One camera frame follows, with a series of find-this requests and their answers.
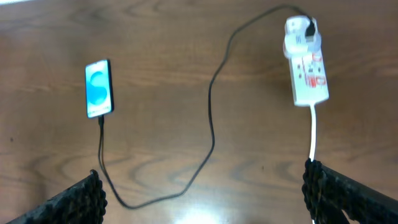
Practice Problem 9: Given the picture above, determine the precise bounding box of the white power strip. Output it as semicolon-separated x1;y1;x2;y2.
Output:
289;50;329;107

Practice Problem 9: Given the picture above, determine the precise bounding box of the white USB charger plug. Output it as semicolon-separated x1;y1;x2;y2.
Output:
283;16;322;59

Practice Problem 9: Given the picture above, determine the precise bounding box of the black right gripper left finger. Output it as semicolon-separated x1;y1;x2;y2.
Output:
7;169;108;224

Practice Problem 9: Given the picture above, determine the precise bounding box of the black USB charging cable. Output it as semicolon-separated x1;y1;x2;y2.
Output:
97;3;317;210

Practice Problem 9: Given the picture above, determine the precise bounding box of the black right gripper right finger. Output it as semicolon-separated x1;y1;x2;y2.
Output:
302;159;397;224

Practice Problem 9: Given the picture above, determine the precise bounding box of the blue Galaxy smartphone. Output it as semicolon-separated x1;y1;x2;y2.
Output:
85;58;114;119

